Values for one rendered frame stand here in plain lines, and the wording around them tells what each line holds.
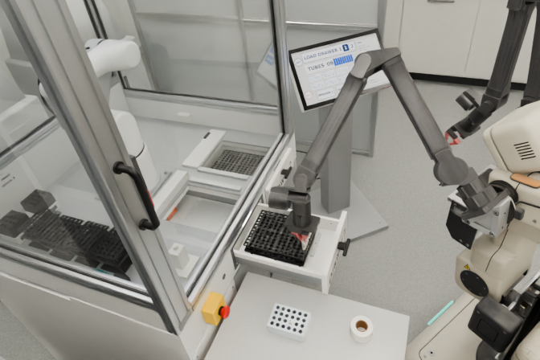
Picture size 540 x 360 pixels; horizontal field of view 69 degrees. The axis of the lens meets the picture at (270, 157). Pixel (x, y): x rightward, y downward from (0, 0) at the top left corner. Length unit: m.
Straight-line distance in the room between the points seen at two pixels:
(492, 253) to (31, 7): 1.38
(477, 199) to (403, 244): 1.47
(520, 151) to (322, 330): 0.79
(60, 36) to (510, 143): 1.07
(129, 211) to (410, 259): 1.94
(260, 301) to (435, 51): 3.17
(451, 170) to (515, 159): 0.18
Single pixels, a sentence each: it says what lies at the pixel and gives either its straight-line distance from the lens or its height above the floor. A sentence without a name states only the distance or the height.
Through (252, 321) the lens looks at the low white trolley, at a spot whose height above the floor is 0.76.
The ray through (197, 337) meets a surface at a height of 0.84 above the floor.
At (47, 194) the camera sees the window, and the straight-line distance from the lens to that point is 1.04.
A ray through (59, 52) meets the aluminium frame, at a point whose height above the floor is 1.78.
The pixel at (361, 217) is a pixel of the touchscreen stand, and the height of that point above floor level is 0.04.
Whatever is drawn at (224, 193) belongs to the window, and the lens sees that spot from 1.29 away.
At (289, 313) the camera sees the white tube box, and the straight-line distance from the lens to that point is 1.38.
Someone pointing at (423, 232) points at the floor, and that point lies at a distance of 2.70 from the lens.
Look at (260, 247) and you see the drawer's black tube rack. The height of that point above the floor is 0.87.
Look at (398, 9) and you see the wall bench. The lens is 4.01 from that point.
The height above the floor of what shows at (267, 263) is 0.88.
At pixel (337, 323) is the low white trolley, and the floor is 0.76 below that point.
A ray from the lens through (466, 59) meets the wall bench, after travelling 4.14.
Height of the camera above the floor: 1.99
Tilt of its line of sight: 38 degrees down
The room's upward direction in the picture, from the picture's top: 7 degrees counter-clockwise
